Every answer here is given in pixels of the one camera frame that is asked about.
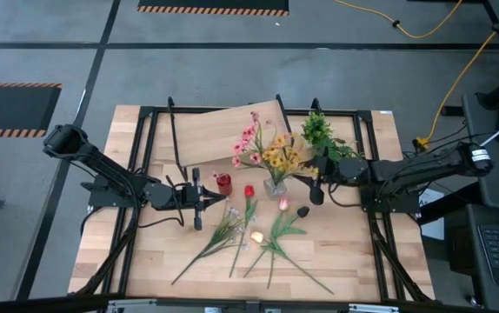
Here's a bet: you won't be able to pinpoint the red artificial tulip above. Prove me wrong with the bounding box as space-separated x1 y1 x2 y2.
229 184 259 279

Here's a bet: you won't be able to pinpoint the pink blossom flower spray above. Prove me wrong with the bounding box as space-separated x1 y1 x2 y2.
230 110 276 183

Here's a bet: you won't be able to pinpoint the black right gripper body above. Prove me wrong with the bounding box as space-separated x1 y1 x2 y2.
304 155 343 206

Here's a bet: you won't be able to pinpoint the cream artificial tulip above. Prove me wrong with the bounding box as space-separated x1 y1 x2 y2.
249 230 336 296

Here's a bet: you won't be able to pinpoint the dark grey side table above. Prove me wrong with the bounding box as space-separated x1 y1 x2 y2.
461 92 499 213

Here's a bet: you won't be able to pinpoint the wide black striped-edge floor mat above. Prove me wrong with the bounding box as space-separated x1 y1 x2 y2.
136 0 290 17

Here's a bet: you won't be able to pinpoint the yellow artificial flower bunch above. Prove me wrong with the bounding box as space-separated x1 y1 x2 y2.
260 132 320 192

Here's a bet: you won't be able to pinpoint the dark purple artificial tulip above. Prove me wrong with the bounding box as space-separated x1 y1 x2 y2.
260 204 314 290

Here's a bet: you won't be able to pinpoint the red ribbed glass vase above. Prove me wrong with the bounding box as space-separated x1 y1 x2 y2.
214 172 234 197

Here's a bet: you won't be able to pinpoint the black floor mat two stripes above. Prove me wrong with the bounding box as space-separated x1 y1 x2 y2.
0 82 63 139

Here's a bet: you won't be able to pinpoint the pink artificial tulip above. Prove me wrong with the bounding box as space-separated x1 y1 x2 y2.
241 197 296 279

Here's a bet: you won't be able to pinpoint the small-leaf potted plant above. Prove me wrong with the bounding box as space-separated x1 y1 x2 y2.
300 110 334 149

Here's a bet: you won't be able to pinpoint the black front crossbar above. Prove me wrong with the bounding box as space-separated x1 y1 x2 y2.
0 293 499 313

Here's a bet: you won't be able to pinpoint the clear crystal glass vase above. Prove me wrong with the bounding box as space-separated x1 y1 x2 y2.
263 176 289 200

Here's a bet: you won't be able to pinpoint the wooden shelf with black legs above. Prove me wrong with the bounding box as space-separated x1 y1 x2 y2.
166 94 296 182

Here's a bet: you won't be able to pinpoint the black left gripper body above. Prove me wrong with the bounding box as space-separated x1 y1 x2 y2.
173 167 203 231

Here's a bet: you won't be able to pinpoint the white paper sheet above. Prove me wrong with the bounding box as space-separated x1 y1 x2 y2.
418 188 446 241

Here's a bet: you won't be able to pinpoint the silver metal bracket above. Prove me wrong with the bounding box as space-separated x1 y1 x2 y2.
347 303 401 313
106 297 160 313

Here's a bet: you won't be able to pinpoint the yellow extension cable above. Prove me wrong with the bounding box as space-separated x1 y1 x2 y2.
414 0 499 146
334 0 464 40

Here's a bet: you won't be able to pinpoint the white artificial flower bunch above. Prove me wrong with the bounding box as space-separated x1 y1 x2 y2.
170 203 255 287

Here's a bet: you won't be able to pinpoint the black metal table frame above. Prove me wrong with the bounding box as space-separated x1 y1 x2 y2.
75 96 436 304

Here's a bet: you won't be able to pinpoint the black side desk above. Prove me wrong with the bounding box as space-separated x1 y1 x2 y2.
442 203 499 313

